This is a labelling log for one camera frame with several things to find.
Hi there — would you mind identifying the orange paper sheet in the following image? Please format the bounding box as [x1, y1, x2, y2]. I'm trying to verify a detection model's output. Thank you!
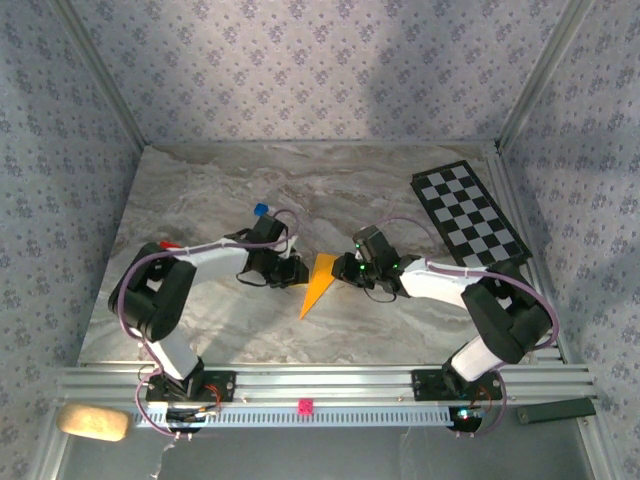
[298, 252, 338, 321]

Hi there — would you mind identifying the black and grey checkerboard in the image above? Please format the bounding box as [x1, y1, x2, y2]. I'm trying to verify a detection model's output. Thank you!
[409, 159, 534, 274]

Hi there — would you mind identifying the dark flat bar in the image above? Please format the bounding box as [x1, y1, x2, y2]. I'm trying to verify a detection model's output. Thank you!
[516, 397, 598, 426]

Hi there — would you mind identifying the beige sponge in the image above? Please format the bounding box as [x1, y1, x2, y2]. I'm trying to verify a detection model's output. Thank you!
[56, 402, 132, 443]

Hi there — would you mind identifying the thin black right gripper cable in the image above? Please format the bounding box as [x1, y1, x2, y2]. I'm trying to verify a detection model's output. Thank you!
[363, 287, 401, 305]

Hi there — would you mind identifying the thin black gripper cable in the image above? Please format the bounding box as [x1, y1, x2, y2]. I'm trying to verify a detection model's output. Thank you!
[236, 269, 272, 289]
[363, 287, 401, 305]

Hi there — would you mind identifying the thin black left gripper cable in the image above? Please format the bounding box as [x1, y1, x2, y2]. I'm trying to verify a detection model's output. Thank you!
[236, 269, 272, 289]

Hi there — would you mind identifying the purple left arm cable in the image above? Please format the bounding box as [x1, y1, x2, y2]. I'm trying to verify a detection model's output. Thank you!
[122, 207, 300, 442]

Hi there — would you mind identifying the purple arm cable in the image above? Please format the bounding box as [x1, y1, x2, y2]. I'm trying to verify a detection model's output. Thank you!
[372, 215, 559, 441]
[122, 207, 300, 442]

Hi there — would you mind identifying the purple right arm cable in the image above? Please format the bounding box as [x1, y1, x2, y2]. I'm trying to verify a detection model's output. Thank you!
[372, 215, 559, 441]

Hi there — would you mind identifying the long aluminium mounting rail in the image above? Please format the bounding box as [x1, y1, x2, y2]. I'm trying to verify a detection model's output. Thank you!
[54, 363, 597, 407]

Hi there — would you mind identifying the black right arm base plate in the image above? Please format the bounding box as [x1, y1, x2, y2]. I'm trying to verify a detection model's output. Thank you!
[411, 368, 504, 402]

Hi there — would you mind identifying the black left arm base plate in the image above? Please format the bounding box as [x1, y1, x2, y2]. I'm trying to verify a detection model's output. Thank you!
[144, 370, 237, 404]

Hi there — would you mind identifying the white slotted cable duct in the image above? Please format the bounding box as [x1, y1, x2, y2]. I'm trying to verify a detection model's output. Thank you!
[132, 402, 451, 429]

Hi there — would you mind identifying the aluminium side rail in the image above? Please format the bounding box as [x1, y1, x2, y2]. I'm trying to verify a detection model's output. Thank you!
[483, 149, 571, 364]

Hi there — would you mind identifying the aluminium frame post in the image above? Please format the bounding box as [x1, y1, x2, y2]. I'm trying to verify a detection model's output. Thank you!
[27, 404, 69, 480]
[577, 417, 624, 480]
[494, 0, 599, 151]
[52, 0, 149, 149]

